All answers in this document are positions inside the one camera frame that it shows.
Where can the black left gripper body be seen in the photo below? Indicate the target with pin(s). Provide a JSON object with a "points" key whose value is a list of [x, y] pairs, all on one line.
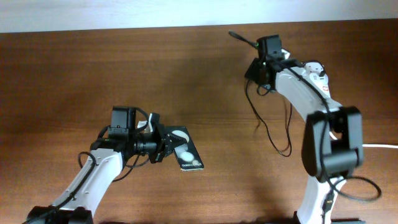
{"points": [[159, 136]]}

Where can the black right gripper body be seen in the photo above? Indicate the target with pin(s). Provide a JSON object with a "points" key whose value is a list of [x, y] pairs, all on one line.
{"points": [[255, 71]]}

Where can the black Galaxy flip phone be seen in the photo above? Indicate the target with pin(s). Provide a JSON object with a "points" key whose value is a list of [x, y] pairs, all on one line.
{"points": [[187, 154]]}

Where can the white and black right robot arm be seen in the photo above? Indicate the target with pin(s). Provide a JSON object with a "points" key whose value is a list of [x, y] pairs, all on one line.
{"points": [[332, 145]]}

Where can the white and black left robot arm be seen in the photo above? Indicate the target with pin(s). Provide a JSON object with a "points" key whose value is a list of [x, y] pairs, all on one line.
{"points": [[131, 133]]}

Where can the white charger adapter plug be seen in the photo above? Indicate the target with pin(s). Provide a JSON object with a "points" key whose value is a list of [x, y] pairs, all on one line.
{"points": [[319, 77]]}

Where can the white power strip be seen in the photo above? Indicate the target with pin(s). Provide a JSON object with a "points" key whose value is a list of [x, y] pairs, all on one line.
{"points": [[315, 64]]}

